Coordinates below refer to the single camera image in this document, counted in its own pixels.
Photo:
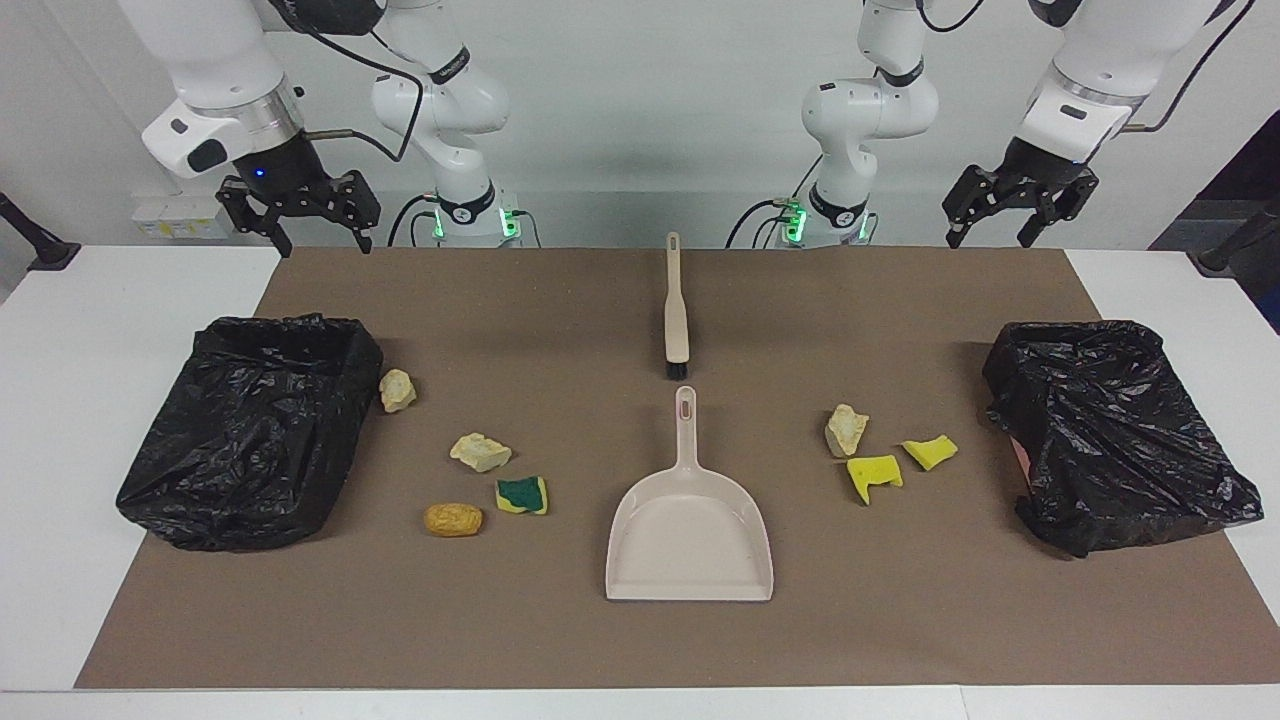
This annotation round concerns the notched yellow sponge piece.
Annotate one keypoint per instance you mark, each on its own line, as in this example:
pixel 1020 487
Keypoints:
pixel 872 474

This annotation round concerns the brown table mat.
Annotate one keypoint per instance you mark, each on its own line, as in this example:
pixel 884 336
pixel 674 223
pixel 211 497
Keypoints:
pixel 600 650

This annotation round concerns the dark blue furniture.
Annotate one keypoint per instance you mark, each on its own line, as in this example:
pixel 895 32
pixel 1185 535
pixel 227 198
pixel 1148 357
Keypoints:
pixel 1262 170

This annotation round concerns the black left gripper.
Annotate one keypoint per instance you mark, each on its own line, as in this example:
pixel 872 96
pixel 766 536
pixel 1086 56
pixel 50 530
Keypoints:
pixel 1040 168

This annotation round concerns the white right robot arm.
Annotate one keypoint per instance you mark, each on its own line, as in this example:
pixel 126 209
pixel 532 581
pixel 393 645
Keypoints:
pixel 220 60

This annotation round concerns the cream foam chunk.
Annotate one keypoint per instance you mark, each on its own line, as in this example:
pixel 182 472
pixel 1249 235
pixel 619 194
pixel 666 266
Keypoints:
pixel 397 391
pixel 480 452
pixel 846 430

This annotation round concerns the orange-brown foam lump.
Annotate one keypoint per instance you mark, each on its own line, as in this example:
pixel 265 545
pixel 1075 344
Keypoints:
pixel 452 519

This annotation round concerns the beige hand brush black bristles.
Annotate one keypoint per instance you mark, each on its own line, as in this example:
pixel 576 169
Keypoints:
pixel 677 320

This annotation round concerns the black bag lined pink bin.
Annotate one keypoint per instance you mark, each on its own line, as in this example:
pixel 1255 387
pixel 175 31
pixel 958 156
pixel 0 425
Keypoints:
pixel 1110 440

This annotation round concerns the white power strip box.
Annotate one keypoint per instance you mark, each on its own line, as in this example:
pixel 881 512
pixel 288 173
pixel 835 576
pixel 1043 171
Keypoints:
pixel 180 215

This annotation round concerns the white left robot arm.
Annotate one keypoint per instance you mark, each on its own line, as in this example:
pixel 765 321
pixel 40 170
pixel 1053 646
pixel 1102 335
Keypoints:
pixel 1110 50

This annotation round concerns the green and yellow sponge piece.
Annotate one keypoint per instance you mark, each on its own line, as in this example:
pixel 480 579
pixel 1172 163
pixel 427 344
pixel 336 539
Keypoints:
pixel 522 495

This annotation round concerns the wedge yellow sponge piece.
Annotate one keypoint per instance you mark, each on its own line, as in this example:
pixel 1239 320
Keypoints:
pixel 930 452

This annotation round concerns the black stand post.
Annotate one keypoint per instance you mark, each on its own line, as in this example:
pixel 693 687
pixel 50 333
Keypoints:
pixel 40 245
pixel 1235 245

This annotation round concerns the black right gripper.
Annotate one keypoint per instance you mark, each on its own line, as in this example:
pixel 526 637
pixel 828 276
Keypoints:
pixel 280 170

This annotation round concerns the beige plastic dustpan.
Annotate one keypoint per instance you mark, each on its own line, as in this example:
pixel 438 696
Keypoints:
pixel 690 530

